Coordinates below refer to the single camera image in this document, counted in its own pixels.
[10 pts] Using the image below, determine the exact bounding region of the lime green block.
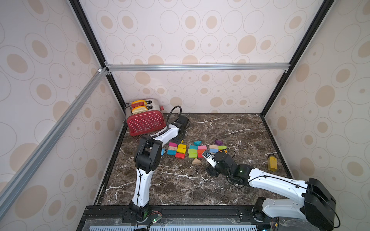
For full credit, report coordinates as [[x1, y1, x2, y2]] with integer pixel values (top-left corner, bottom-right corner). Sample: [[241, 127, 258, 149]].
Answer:
[[188, 153, 198, 158], [188, 149, 198, 154]]

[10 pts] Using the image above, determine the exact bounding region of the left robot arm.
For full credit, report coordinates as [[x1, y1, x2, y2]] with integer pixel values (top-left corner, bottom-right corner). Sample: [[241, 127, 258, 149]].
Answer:
[[129, 122, 187, 221]]

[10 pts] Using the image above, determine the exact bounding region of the silver aluminium rail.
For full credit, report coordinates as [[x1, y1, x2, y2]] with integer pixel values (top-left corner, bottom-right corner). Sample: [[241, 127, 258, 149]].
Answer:
[[107, 63, 291, 72], [1, 67, 108, 218]]

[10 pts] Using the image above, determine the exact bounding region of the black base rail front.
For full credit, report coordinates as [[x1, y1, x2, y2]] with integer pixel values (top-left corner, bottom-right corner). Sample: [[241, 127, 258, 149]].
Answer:
[[76, 203, 327, 231]]

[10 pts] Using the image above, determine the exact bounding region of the black corrugated cable hose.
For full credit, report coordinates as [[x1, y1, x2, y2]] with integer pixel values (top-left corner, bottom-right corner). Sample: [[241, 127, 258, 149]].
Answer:
[[167, 105, 183, 123]]

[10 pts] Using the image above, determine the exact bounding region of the yellow toy bottle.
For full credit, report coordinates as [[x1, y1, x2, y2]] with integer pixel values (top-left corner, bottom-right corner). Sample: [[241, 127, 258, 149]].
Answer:
[[267, 154, 278, 172]]

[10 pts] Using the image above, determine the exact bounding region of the natural wood triangular block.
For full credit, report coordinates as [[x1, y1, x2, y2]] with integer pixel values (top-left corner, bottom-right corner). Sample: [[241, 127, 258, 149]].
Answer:
[[192, 158, 201, 165]]

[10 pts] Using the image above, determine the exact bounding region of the black corner frame post left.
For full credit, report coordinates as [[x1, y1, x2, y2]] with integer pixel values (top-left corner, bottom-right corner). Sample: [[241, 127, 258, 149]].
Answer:
[[69, 0, 127, 191]]

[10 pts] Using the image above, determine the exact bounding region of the magenta rectangular block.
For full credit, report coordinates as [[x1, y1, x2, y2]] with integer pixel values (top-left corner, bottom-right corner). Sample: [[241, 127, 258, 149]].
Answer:
[[169, 142, 178, 147]]

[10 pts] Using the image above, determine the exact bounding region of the pink rectangular block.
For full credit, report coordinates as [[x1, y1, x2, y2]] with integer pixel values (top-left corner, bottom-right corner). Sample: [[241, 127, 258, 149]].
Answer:
[[198, 145, 207, 150]]

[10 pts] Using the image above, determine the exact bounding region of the light blue rectangular block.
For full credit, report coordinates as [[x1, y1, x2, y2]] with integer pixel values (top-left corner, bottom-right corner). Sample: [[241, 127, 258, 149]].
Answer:
[[209, 148, 219, 154]]

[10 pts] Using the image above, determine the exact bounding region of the black corner frame post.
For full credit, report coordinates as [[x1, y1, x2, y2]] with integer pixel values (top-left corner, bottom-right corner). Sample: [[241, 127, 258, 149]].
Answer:
[[261, 0, 335, 118], [69, 0, 127, 191]]

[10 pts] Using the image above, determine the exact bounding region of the toy bread slice front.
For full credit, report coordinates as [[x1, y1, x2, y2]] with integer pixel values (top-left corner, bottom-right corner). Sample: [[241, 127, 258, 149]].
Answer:
[[132, 106, 148, 115]]

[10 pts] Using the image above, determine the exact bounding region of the purple triangular block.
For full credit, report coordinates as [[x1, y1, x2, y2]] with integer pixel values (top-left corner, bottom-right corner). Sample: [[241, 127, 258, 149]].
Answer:
[[215, 140, 224, 146]]

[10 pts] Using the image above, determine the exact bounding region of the red polka dot toy toaster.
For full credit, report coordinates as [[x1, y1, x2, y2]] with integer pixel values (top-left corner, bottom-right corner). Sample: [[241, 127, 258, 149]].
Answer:
[[125, 99, 166, 136]]

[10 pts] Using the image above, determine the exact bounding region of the silver aluminium rail left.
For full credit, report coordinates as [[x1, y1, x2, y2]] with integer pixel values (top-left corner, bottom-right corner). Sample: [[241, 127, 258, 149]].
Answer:
[[1, 67, 108, 218]]

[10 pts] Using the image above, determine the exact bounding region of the orange-red rectangular block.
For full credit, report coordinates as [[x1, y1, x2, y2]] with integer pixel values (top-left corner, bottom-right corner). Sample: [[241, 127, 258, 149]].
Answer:
[[197, 149, 206, 154]]

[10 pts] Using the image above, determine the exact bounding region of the toy bread slice rear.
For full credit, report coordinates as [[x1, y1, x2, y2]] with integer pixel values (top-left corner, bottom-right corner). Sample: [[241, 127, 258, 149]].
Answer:
[[131, 100, 152, 108]]

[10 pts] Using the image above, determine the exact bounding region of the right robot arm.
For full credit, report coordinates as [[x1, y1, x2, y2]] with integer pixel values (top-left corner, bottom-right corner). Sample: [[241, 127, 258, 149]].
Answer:
[[202, 150, 340, 231]]

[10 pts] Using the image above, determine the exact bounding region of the silver aluminium rail back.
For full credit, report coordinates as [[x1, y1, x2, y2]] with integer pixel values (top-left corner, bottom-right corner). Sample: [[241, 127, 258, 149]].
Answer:
[[107, 63, 291, 72]]

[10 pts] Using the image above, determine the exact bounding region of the teal rectangular block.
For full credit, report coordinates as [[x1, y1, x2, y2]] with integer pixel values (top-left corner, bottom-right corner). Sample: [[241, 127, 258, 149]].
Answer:
[[167, 150, 177, 156], [189, 145, 198, 150]]

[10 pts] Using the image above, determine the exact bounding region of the black corner frame post right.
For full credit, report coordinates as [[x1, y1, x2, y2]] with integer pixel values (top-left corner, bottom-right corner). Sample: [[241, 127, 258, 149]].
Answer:
[[261, 0, 335, 118]]

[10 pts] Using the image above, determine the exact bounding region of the toy bread slice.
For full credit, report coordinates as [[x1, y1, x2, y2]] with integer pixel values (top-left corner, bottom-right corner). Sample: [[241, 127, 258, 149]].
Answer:
[[132, 106, 148, 115], [131, 100, 152, 108]]

